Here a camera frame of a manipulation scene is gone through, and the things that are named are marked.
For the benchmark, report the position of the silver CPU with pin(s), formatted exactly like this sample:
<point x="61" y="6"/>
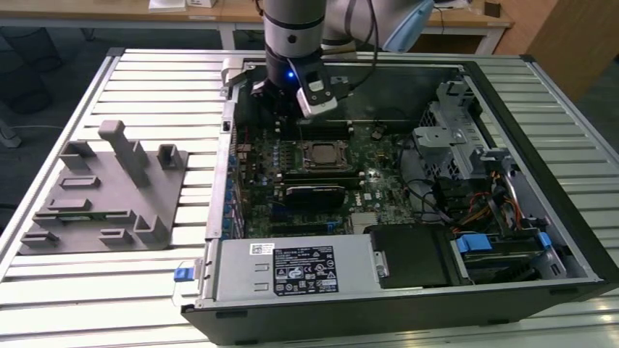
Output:
<point x="324" y="154"/>

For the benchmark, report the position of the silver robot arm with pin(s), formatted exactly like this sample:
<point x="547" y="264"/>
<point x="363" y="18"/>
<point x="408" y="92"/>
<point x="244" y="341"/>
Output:
<point x="292" y="29"/>

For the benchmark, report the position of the CPU socket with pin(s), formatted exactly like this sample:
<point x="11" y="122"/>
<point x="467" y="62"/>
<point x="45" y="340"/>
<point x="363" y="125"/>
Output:
<point x="325" y="169"/>

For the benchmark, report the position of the black RAM slot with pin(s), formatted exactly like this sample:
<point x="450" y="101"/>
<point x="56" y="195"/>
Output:
<point x="337" y="131"/>
<point x="337" y="135"/>
<point x="337" y="127"/>
<point x="337" y="123"/>

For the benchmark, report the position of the white cardboard box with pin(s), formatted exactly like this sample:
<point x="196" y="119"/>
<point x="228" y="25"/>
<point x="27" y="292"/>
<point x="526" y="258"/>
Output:
<point x="200" y="3"/>
<point x="167" y="5"/>

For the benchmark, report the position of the green RAM stick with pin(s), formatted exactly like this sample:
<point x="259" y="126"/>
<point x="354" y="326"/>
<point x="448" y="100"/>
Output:
<point x="321" y="180"/>

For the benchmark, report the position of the green motherboard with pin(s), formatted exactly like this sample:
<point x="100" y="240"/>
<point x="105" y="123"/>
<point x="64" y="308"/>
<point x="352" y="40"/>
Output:
<point x="387" y="170"/>

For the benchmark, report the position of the black graphics card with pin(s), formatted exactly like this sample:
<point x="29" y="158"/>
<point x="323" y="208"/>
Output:
<point x="313" y="199"/>

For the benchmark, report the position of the light wooden desk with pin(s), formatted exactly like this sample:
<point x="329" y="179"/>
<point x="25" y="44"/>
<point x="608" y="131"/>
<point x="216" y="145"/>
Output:
<point x="120" y="16"/>

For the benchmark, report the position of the silver drive cage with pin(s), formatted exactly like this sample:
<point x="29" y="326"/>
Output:
<point x="435" y="136"/>

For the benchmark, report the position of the silver heat sink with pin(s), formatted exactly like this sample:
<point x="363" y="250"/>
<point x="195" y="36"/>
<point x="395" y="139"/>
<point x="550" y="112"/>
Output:
<point x="364" y="223"/>

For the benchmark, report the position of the small black box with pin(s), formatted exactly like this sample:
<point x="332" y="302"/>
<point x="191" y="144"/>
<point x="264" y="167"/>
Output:
<point x="492" y="9"/>

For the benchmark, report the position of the grey parts rack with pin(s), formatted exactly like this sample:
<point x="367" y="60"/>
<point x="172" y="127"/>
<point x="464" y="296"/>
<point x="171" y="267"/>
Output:
<point x="111" y="203"/>

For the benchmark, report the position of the black waste bin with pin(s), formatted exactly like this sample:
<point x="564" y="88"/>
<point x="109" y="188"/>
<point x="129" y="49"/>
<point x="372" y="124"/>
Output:
<point x="28" y="65"/>

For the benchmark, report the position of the silver power supply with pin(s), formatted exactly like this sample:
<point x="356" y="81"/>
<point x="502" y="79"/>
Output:
<point x="236" y="275"/>

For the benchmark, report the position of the black plastic shroud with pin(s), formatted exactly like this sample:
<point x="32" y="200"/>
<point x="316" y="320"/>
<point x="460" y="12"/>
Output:
<point x="411" y="253"/>

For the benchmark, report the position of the grey furniture leg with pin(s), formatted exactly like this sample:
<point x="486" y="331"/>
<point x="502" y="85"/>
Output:
<point x="9" y="134"/>

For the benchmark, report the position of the blue case latch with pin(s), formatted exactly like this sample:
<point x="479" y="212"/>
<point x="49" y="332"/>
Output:
<point x="183" y="274"/>

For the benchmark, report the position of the wooden cabinet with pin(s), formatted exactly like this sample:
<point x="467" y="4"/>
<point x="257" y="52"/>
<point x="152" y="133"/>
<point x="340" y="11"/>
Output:
<point x="570" y="43"/>

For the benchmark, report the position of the blue disk carrier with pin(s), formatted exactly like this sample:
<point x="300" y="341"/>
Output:
<point x="472" y="247"/>

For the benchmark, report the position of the black PC case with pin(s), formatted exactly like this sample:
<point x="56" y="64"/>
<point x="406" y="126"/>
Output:
<point x="337" y="322"/>

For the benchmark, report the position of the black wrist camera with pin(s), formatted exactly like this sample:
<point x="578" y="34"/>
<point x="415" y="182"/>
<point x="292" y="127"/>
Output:
<point x="259" y="90"/>

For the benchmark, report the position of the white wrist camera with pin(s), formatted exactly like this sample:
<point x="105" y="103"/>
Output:
<point x="319" y="105"/>

